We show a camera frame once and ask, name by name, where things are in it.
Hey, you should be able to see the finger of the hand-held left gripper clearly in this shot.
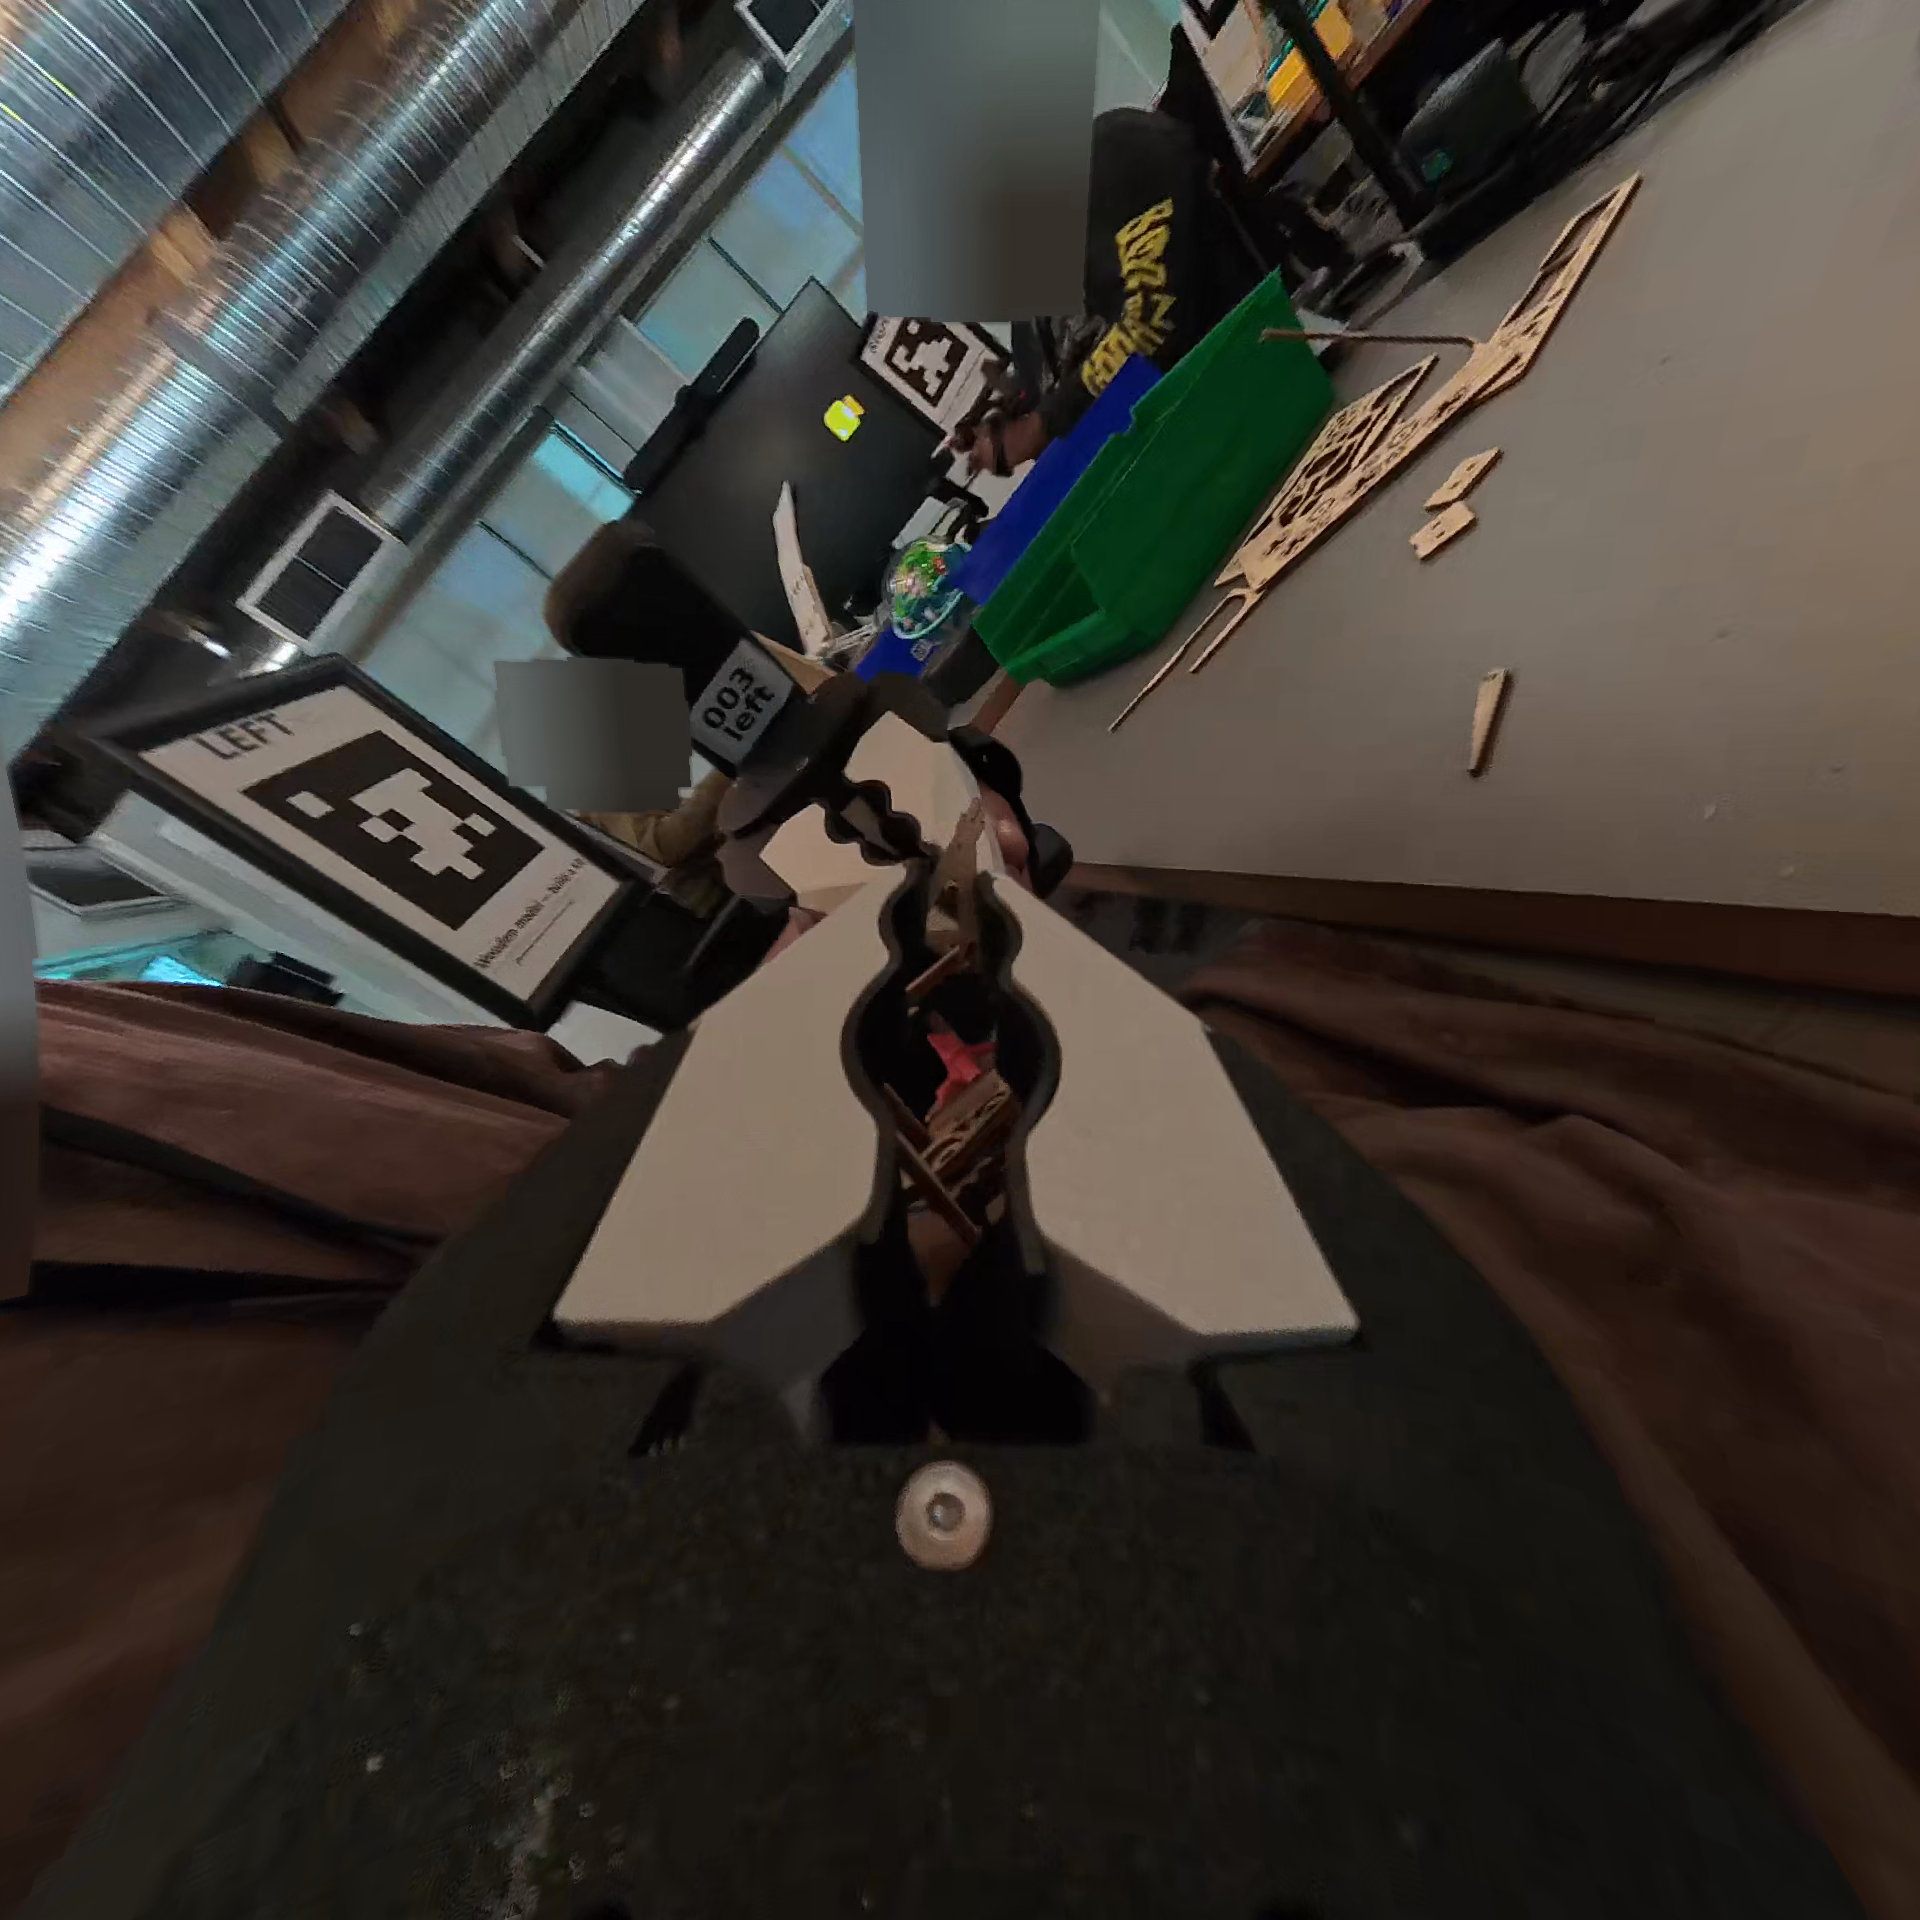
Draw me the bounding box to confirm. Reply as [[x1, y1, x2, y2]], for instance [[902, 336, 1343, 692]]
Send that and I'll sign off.
[[840, 710, 978, 860], [757, 814, 907, 914]]

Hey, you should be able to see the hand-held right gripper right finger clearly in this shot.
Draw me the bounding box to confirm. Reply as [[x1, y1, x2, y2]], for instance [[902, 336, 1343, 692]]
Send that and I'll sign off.
[[965, 872, 1357, 1439]]

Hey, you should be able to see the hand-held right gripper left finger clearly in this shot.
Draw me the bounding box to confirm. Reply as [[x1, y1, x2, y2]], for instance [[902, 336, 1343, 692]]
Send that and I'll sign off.
[[551, 876, 921, 1446]]

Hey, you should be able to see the wooden model frame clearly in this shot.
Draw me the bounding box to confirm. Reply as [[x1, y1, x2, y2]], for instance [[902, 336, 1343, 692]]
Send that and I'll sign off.
[[882, 944, 1036, 1248]]

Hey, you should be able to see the grey desk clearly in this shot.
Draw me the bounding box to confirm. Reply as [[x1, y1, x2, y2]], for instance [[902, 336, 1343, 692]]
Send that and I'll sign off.
[[983, 0, 1920, 963]]

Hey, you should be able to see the white card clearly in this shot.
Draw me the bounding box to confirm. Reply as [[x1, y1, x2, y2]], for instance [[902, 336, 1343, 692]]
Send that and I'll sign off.
[[770, 477, 831, 660]]

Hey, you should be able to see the colourful glass ball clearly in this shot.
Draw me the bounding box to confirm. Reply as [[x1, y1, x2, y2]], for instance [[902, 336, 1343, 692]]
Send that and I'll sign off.
[[882, 535, 966, 660]]

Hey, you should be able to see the black monitor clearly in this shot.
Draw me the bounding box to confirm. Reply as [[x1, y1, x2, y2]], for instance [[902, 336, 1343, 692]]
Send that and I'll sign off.
[[619, 277, 978, 647]]

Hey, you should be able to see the thin wooden strip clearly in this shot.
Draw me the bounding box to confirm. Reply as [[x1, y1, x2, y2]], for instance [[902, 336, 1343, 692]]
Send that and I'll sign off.
[[1105, 577, 1272, 737]]

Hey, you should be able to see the blue plastic bin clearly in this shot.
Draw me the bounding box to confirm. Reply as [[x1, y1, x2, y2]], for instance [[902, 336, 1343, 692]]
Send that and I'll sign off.
[[854, 351, 1164, 660]]

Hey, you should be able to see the brown blanket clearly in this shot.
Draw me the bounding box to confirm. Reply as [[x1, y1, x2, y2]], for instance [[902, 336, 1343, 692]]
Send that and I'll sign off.
[[0, 903, 1920, 1920]]

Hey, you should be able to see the green plastic bin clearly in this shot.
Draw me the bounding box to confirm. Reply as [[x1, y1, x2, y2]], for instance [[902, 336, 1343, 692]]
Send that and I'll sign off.
[[973, 271, 1337, 688]]

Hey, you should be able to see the wide wooden cutout sheet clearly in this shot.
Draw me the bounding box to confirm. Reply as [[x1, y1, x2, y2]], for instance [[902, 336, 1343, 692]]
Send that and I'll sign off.
[[1216, 354, 1442, 594]]

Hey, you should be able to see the long wooden cutout sheet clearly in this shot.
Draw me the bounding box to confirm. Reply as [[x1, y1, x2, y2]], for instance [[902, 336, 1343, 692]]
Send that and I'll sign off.
[[1409, 170, 1643, 439]]

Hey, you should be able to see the black storage shelf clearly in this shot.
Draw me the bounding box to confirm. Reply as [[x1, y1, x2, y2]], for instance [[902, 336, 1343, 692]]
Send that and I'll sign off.
[[1173, 0, 1817, 288]]

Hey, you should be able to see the black camera bar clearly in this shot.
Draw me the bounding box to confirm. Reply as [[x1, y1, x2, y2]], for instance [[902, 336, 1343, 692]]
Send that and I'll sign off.
[[619, 315, 761, 497]]

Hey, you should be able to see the silver ventilation duct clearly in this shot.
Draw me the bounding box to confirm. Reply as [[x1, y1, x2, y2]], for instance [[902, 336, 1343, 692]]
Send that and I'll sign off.
[[0, 45, 843, 708], [0, 0, 660, 410]]

